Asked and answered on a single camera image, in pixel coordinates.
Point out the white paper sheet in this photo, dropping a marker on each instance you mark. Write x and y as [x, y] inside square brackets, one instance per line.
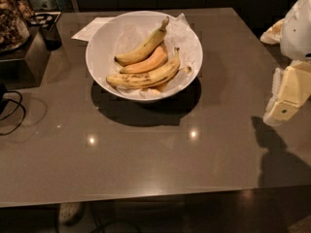
[88, 31]

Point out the dark box stand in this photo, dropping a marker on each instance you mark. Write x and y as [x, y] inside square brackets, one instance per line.
[25, 67]

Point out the glass jar with snacks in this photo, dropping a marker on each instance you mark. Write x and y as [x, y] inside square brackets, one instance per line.
[14, 31]

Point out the spotted yellow banana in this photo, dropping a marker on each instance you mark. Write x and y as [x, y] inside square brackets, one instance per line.
[153, 78]

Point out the middle orange banana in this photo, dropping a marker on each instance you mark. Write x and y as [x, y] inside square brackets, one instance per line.
[155, 60]

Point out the white bowl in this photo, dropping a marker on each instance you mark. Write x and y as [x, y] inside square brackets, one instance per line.
[100, 57]

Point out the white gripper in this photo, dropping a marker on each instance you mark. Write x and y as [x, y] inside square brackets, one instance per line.
[297, 29]

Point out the dark cup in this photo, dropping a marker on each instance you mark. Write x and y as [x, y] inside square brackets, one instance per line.
[52, 38]

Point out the top yellow banana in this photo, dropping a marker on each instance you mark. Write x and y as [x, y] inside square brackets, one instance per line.
[145, 49]

